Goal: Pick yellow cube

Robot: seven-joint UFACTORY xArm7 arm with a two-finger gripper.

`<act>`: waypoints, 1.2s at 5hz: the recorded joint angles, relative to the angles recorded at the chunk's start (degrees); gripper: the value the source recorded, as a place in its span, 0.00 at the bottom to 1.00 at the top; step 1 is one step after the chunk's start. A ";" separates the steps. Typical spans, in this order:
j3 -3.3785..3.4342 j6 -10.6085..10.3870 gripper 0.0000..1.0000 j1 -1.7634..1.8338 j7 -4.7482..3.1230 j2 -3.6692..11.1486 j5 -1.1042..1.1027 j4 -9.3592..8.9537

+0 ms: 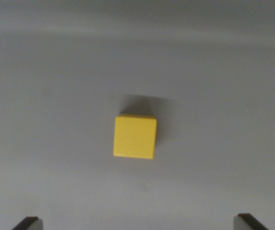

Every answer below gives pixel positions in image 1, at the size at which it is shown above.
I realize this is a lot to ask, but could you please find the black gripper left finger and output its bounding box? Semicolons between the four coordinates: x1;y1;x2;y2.
12;216;44;230

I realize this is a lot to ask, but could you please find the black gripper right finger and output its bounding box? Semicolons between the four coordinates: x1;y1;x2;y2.
233;213;270;230

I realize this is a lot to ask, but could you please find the yellow cube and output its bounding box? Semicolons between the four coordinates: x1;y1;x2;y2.
113;115;158;160

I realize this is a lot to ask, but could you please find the grey plastic tray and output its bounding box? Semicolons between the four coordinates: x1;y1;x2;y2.
0;0;275;230

